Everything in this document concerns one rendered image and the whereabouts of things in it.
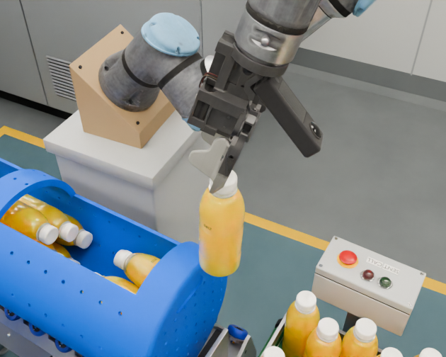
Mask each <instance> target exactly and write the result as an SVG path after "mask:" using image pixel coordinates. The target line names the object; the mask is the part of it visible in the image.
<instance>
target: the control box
mask: <svg viewBox="0 0 446 357"><path fill-rule="evenodd" d="M345 250H349V251H352V252H354V253H355V254H356V255H357V258H358V259H357V261H356V262H355V263H354V264H352V265H348V264H345V263H343V262H342V261H341V260H340V258H339V256H340V253H341V252H342V251H345ZM369 258H370V259H369ZM372 259H373V260H372ZM369 260H370V261H369ZM372 261H373V262H372ZM374 261H375V263H376V262H377V263H376V264H374ZM386 265H387V266H386ZM385 266H386V268H387V269H386V268H385ZM388 267H390V268H389V269H388ZM394 268H395V269H396V270H399V271H398V272H397V271H395V269H394ZM366 269H370V270H371V271H373V273H374V278H373V279H371V280H368V279H366V278H364V277H363V275H362V274H363V271H364V270H366ZM390 269H392V271H391V270H390ZM393 270H394V271H393ZM384 276H386V277H388V278H390V280H391V285H390V286H389V287H384V286H382V285H381V284H380V282H379V280H380V278H381V277H384ZM425 276H426V273H424V272H422V271H419V270H417V269H414V268H411V267H410V266H407V265H405V264H402V263H399V262H398V261H395V260H393V259H390V258H387V257H385V256H382V255H381V254H378V253H375V252H373V251H370V250H368V249H366V248H363V247H361V246H358V245H356V244H354V243H351V242H348V241H346V240H344V239H341V238H339V237H336V236H333V239H332V240H331V242H330V243H329V245H328V247H327V248H326V250H325V252H324V254H323V256H322V257H321V259H320V261H319V262H318V264H317V265H316V270H315V274H314V282H313V286H312V289H311V292H312V293H313V294H314V295H315V297H316V298H318V299H320V300H323V301H325V302H327V303H329V304H331V305H334V306H336V307H338V308H340V309H342V310H345V311H346V312H349V313H351V314H353V315H355V316H357V317H359V318H368V319H371V320H372V321H373V322H374V323H375V324H376V325H377V326H378V327H381V328H383V329H386V330H387V331H390V332H392V333H394V334H396V335H398V336H401V335H402V334H403V332H404V329H405V327H406V324H407V322H408V319H409V317H410V315H411V312H412V310H413V307H414V305H415V303H416V300H417V297H418V294H419V292H420V290H421V287H422V284H423V281H424V279H425Z"/></svg>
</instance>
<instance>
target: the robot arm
mask: <svg viewBox="0 0 446 357"><path fill-rule="evenodd" d="M374 2H376V0H247V2H246V5H245V7H244V11H243V13H242V15H241V18H240V20H239V24H238V26H237V28H236V31H235V33H231V32H229V31H228V30H226V31H225V32H224V33H223V35H222V37H221V38H220V39H219V41H218V43H217V46H216V48H215V52H216V53H215V55H214V56H213V55H209V56H207V57H206V58H205V59H203V58H202V57H201V56H200V54H199V52H198V49H199V46H200V41H199V35H198V33H197V31H196V30H195V29H194V27H193V26H192V25H191V24H190V23H189V22H187V20H185V19H184V18H182V17H180V16H176V15H174V14H172V13H158V14H156V15H155V16H153V17H152V18H151V19H150V20H149V21H148V22H146V23H145V24H144V25H143V26H142V29H141V30H140V31H139V32H138V34H136V36H135V37H134V38H133V39H132V41H131V42H130V43H129V45H128V46H127V47H126V48H125V49H124V50H121V51H119V52H116V53H114V54H112V55H110V56H109V57H107V58H106V59H105V61H104V62H103V63H102V65H101V66H100V69H99V71H98V80H99V83H100V85H101V88H102V90H103V93H104V94H105V95H106V96H107V97H108V99H109V100H110V101H111V102H113V103H114V104H115V105H116V106H118V107H119V108H121V109H123V110H126V111H130V112H141V111H145V110H146V109H148V108H149V107H150V106H151V105H152V104H153V103H154V102H155V100H156V99H157V97H158V95H159V92H160V89H161V90H162V92H163V93H164V95H165V96H166V97H167V99H168V100H169V101H170V102H171V104H172V105H173V107H174V108H175V109H176V110H177V111H178V113H179V114H180V116H181V117H182V120H184V121H185V122H186V123H187V124H188V126H189V127H190V128H191V129H192V130H194V131H196V132H199V131H202V132H201V136H202V138H203V139H204V141H206V142H207V143H208V144H209V145H211V147H210V148H209V149H206V150H193V151H192V152H191V153H190V154H189V157H188V158H189V162H190V163H191V164H192V165H193V166H194V167H196V168H197V169H199V170H200V171H201V172H202V173H204V174H205V175H206V176H208V177H209V178H211V179H212V182H213V184H212V187H211V189H210V191H209V193H212V194H213V193H216V192H217V191H218V190H220V189H221V188H223V187H224V185H225V183H226V182H227V179H228V178H229V175H230V173H231V170H232V169H233V167H234V165H235V163H236V160H237V159H238V156H239V154H240V152H241V149H242V147H243V145H244V143H245V142H247V143H248V141H249V140H250V138H251V135H252V133H253V131H254V129H255V126H256V124H257V122H258V120H259V118H260V116H261V113H262V112H263V111H265V110H266V107H267V109H268V110H269V111H270V112H271V114H272V115H273V117H274V118H275V119H276V120H277V121H278V123H279V124H280V126H281V127H282V128H283V130H284V131H285V132H286V133H287V135H288V136H289V138H290V139H291V140H292V141H293V142H294V144H295V145H296V147H297V148H298V150H299V151H300V152H301V153H302V155H303V156H304V157H306V158H308V157H311V156H312V155H314V154H316V153H318V152H320V151H321V145H322V140H323V136H324V134H323V133H322V131H321V130H320V128H319V126H318V125H317V124H316V123H315V122H314V120H313V119H312V117H311V116H310V114H308V112H307V111H306V109H305V108H304V106H303V105H302V104H301V103H300V101H299V100H298V98H297V97H296V96H295V94H294V93H293V92H292V90H291V89H290V87H289V86H288V85H287V83H286V82H285V80H284V79H283V78H282V77H281V76H282V75H283V74H284V73H285V71H286V69H287V67H288V65H289V63H290V62H291V61H292V60H293V59H294V57H295V54H296V52H297V50H298V48H299V46H300V44H301V42H302V41H303V40H305V39H306V38H308V37H309V36H310V35H311V34H312V33H314V32H315V31H316V30H318V29H319V28H320V27H321V26H323V25H324V24H325V23H327V22H328V21H329V20H331V19H332V18H346V17H347V16H349V15H350V14H351V13H353V15H354V16H356V17H359V16H361V15H362V14H363V13H364V12H365V11H366V10H367V9H368V8H369V7H370V6H371V5H373V3H374ZM222 155H223V156H224V158H223V159H222Z"/></svg>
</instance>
